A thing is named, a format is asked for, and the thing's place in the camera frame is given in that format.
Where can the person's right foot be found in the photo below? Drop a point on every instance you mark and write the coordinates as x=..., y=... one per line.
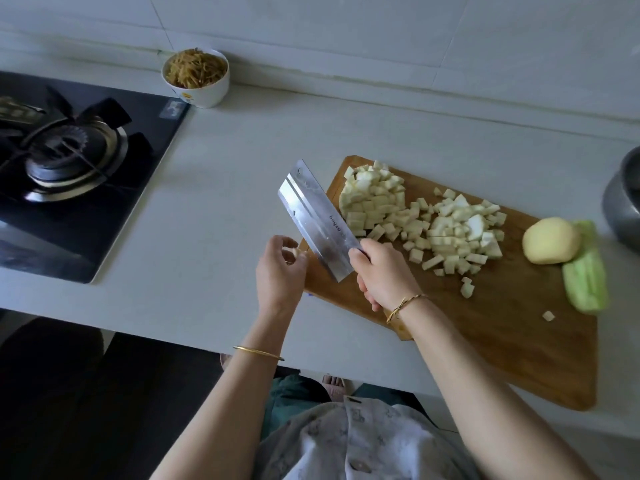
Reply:
x=335, y=385

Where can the peeled green cucumber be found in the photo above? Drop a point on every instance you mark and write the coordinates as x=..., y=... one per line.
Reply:
x=586, y=275

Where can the white patterned garment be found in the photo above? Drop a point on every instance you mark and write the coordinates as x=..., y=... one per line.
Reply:
x=355, y=445

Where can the pile of white diced vegetable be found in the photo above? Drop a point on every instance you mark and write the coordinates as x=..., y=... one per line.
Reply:
x=460, y=235

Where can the dark green trousers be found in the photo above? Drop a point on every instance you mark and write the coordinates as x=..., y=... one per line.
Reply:
x=285, y=395

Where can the wooden cutting board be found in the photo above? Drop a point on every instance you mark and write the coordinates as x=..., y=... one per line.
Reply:
x=510, y=345

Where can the gold bangle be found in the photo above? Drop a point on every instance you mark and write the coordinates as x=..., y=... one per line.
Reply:
x=258, y=352

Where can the person's foot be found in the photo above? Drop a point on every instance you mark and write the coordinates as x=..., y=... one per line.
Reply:
x=335, y=385
x=226, y=361

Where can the black gas stove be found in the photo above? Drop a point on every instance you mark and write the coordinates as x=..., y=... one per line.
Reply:
x=80, y=220

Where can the person's left hand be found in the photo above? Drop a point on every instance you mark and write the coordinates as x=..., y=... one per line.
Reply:
x=280, y=280

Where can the person's right hand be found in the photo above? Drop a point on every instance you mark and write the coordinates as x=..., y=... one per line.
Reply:
x=385, y=275

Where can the person's left forearm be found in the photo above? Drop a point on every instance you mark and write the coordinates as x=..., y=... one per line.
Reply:
x=215, y=415

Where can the white bowl of noodles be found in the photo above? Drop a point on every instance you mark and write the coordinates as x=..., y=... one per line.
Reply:
x=195, y=75

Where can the deep stainless steel bowl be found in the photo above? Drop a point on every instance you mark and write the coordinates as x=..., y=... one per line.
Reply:
x=625, y=200

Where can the person's left foot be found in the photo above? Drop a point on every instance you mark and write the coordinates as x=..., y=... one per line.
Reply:
x=226, y=361

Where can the peeled yellow potato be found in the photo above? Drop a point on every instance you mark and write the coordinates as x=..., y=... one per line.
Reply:
x=551, y=241

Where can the person's right forearm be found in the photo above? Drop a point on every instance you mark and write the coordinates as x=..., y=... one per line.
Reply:
x=490, y=405

